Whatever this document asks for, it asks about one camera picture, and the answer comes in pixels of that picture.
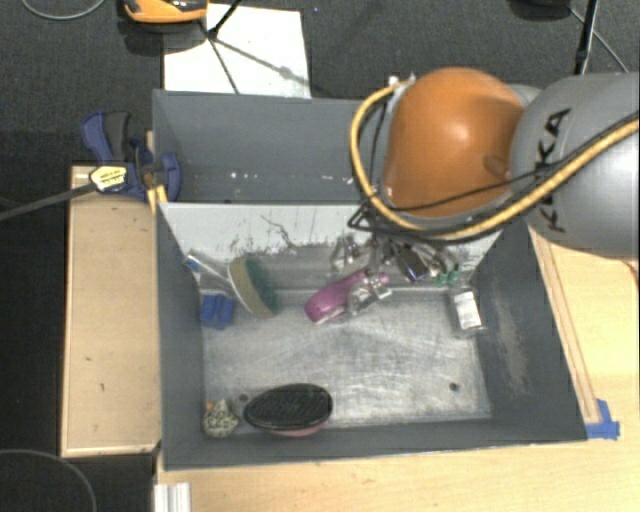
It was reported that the pale wood board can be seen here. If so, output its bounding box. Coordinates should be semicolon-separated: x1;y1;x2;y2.
59;164;164;459

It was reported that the blue ribbed block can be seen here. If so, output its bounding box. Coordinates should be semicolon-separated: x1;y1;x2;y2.
199;293;237;332

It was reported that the grey metal bin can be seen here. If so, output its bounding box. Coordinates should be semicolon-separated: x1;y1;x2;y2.
151;88;589;472

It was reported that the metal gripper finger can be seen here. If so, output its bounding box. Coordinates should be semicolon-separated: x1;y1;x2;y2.
347;277;394;318
328;235;361;276

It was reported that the clear glass bottle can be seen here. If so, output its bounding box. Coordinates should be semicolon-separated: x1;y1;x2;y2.
445;286;489;340

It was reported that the black oval brush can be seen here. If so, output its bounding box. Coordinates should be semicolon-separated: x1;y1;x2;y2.
242;382;335;439

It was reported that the green scrub brush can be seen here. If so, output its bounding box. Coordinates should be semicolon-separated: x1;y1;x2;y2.
227;255;282;320

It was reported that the clear plastic packet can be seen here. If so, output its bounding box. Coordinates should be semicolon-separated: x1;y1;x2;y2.
181;248;236;297

